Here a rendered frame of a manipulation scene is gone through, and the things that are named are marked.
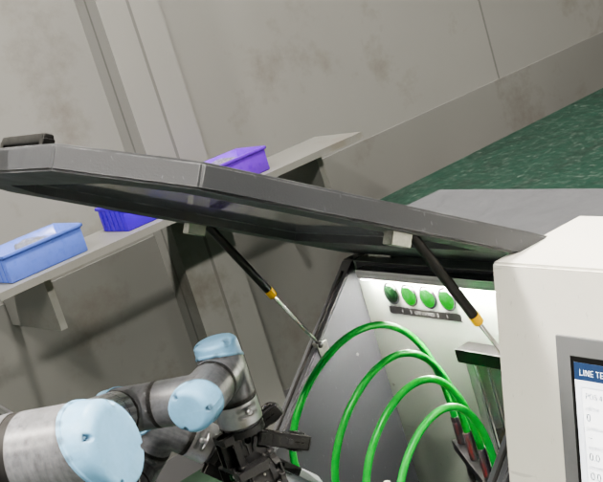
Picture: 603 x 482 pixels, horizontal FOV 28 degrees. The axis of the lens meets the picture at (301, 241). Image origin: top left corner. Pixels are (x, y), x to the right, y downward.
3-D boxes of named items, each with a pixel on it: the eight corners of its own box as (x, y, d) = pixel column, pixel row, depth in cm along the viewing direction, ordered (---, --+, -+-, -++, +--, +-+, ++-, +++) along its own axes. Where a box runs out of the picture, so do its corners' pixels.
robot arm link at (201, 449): (194, 415, 219) (205, 417, 211) (216, 426, 220) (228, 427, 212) (177, 453, 217) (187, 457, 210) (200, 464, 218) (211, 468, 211)
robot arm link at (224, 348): (182, 354, 192) (200, 334, 200) (203, 415, 195) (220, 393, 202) (226, 346, 190) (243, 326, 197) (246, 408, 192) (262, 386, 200)
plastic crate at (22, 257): (62, 249, 491) (53, 222, 488) (92, 249, 471) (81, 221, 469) (-16, 283, 470) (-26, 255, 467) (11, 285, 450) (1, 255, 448)
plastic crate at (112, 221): (164, 205, 520) (156, 182, 517) (192, 204, 502) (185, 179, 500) (101, 232, 501) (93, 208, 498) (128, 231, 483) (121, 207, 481)
